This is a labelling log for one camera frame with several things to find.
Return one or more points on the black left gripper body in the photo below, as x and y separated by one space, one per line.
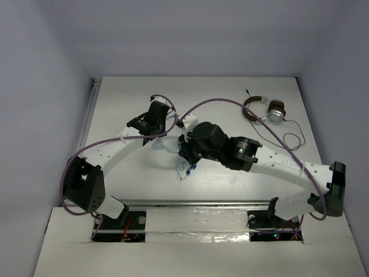
158 108

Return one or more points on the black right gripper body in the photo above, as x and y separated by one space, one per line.
194 152

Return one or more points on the teal cat-ear headphones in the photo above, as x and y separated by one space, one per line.
168 143

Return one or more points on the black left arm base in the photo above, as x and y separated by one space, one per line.
130 231

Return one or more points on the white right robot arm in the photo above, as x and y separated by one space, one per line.
323 185

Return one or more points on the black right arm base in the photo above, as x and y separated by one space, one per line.
265 226

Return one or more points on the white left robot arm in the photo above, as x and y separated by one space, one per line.
82 189

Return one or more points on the brown silver headphones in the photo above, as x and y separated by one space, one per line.
276 109

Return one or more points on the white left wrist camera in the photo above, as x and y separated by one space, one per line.
159 102

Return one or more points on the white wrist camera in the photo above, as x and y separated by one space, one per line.
187 124
159 102

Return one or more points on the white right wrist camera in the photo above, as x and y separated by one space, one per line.
187 124

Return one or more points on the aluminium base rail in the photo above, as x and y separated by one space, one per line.
196 203

